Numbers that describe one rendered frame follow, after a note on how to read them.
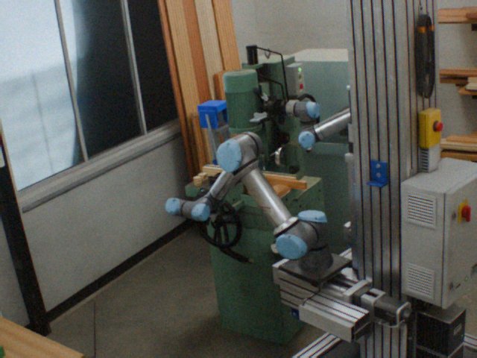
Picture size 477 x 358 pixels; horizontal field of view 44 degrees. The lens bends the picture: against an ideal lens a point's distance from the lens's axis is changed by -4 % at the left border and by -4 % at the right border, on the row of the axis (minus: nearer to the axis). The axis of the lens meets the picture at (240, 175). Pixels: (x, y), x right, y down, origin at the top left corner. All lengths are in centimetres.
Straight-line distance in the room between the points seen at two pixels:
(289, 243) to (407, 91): 72
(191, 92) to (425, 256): 274
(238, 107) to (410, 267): 125
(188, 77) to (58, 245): 158
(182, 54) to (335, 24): 146
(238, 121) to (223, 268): 86
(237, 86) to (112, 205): 159
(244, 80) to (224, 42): 197
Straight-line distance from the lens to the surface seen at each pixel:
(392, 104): 223
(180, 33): 456
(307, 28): 544
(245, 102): 308
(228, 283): 348
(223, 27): 501
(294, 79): 329
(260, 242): 321
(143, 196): 451
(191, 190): 334
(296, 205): 330
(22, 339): 300
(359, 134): 238
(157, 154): 459
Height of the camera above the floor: 205
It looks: 20 degrees down
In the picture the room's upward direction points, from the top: 7 degrees counter-clockwise
